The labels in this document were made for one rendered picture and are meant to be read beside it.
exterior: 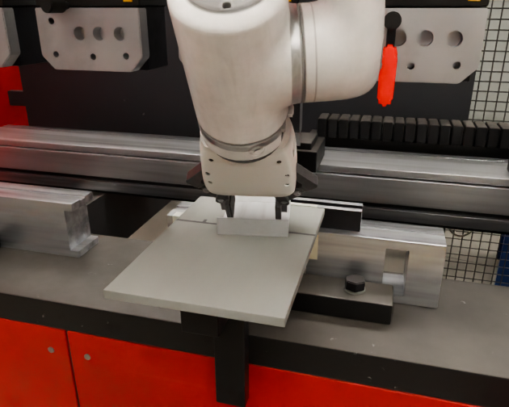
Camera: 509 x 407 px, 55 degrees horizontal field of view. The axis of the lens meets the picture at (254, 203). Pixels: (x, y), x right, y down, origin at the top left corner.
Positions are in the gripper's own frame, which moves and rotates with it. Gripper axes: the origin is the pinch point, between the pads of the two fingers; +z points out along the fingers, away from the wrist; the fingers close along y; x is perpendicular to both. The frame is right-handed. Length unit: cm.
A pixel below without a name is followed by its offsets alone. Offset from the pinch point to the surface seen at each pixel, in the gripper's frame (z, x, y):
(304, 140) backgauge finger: 18.2, -22.7, -6.1
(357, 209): 6.1, -2.9, -13.4
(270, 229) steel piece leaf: -0.7, 3.8, -2.2
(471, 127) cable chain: 25, -32, -38
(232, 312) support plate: -9.9, 16.5, 0.2
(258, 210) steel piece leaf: 4.6, -1.4, -0.1
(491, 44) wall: 262, -300, -165
